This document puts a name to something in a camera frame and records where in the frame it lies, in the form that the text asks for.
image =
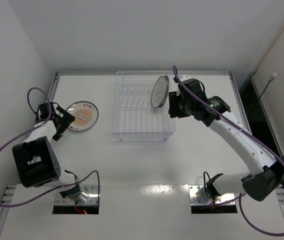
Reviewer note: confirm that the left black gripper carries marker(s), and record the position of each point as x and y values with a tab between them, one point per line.
63	122

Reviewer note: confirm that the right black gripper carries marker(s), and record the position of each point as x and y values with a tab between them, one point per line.
172	104

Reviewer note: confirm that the clear wire dish rack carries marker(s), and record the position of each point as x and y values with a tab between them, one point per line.
135	119

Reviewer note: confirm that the orange sunburst pattern plate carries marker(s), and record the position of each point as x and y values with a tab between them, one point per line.
85	113

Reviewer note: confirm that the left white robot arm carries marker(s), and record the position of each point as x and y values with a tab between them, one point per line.
36	162

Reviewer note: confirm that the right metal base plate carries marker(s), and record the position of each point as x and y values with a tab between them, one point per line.
199	198

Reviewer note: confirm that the metal base plate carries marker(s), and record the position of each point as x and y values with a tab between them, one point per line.
199	198
88	197

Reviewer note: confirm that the green rimmed white plate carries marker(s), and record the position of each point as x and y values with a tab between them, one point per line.
167	82

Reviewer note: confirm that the grey rimmed white plate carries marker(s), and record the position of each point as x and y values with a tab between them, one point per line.
158	93

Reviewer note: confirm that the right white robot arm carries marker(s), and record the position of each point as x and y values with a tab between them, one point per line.
264	173

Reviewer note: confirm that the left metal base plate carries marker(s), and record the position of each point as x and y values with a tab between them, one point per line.
88	197

